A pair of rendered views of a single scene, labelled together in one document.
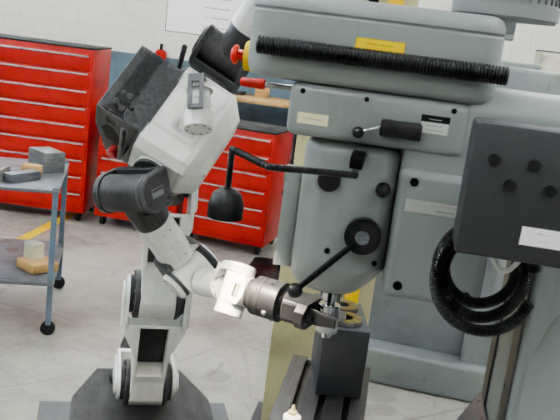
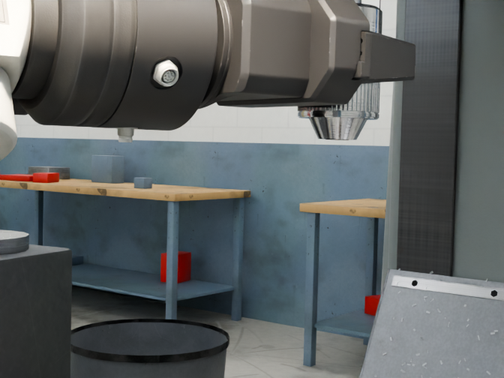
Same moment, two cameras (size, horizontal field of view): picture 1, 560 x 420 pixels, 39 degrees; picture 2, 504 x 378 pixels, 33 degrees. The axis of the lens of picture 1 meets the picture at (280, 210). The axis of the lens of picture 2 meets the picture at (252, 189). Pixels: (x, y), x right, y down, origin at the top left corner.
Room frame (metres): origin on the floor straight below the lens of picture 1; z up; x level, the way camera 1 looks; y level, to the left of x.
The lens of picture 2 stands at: (1.40, 0.32, 1.19)
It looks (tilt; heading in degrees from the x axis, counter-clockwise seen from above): 3 degrees down; 300
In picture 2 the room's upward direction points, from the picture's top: 1 degrees clockwise
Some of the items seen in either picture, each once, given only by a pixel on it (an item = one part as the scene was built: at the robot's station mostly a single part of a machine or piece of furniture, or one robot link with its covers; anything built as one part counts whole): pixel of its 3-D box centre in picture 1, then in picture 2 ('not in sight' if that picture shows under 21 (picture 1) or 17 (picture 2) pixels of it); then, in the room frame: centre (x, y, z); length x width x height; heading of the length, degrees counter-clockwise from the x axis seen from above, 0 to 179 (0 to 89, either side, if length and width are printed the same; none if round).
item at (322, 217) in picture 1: (345, 212); not in sight; (1.60, -0.13, 1.47); 0.21 x 0.19 x 0.32; 172
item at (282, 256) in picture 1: (289, 215); not in sight; (1.62, -0.02, 1.45); 0.04 x 0.04 x 0.21; 82
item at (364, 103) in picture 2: (327, 319); (339, 72); (1.60, -0.13, 1.23); 0.05 x 0.05 x 0.05
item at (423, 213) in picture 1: (437, 227); not in sight; (1.58, -0.32, 1.47); 0.24 x 0.19 x 0.26; 172
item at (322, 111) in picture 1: (378, 113); not in sight; (1.60, -0.17, 1.68); 0.34 x 0.24 x 0.10; 82
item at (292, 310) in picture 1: (290, 306); (203, 51); (1.64, -0.05, 1.24); 0.13 x 0.12 x 0.10; 154
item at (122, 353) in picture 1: (145, 375); not in sight; (2.37, 0.37, 0.68); 0.21 x 0.20 x 0.13; 14
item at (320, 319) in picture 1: (321, 320); (376, 57); (1.58, -0.12, 1.24); 0.06 x 0.02 x 0.03; 64
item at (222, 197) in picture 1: (226, 202); not in sight; (1.56, 0.11, 1.47); 0.07 x 0.07 x 0.06
